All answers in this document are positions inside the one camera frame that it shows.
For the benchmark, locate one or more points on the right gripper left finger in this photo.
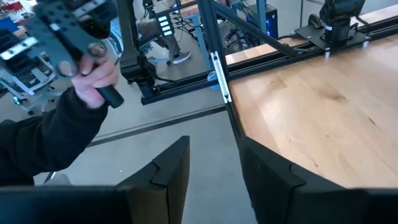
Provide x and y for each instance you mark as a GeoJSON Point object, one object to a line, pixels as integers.
{"type": "Point", "coordinates": [164, 186]}

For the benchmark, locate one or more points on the black camera device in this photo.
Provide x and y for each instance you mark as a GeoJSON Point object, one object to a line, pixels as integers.
{"type": "Point", "coordinates": [59, 34]}

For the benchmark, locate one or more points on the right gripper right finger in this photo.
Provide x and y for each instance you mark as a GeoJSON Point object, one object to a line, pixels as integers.
{"type": "Point", "coordinates": [273, 186]}

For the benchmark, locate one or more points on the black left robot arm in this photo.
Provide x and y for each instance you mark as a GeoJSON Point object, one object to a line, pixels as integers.
{"type": "Point", "coordinates": [340, 15]}

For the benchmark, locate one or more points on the black stand post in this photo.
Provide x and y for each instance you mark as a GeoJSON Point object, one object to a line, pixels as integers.
{"type": "Point", "coordinates": [133, 59]}

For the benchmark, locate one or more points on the person's hand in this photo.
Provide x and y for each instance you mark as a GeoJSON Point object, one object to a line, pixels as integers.
{"type": "Point", "coordinates": [93, 81]}

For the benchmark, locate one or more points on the black bar with silver brackets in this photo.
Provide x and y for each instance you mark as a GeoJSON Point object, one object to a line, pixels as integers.
{"type": "Point", "coordinates": [221, 77]}

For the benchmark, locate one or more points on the black aluminium table frame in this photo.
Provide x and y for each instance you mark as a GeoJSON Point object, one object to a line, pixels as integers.
{"type": "Point", "coordinates": [280, 59]}

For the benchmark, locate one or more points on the black computer tower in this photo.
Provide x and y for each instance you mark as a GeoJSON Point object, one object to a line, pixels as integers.
{"type": "Point", "coordinates": [271, 20]}

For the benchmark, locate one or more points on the small blue round object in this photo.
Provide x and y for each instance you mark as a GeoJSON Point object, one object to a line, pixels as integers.
{"type": "Point", "coordinates": [213, 79]}

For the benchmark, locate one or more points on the person's forearm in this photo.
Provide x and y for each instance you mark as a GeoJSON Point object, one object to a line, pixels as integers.
{"type": "Point", "coordinates": [53, 137]}

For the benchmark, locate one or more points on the black power strip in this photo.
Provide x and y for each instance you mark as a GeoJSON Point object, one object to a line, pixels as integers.
{"type": "Point", "coordinates": [164, 25]}

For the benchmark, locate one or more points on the person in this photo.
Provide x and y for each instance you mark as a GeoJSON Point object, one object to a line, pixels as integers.
{"type": "Point", "coordinates": [161, 40]}

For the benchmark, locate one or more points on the blue desk frame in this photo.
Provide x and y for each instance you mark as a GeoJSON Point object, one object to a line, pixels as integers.
{"type": "Point", "coordinates": [197, 37]}

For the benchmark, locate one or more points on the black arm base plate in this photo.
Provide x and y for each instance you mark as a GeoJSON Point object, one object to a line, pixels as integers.
{"type": "Point", "coordinates": [314, 35]}

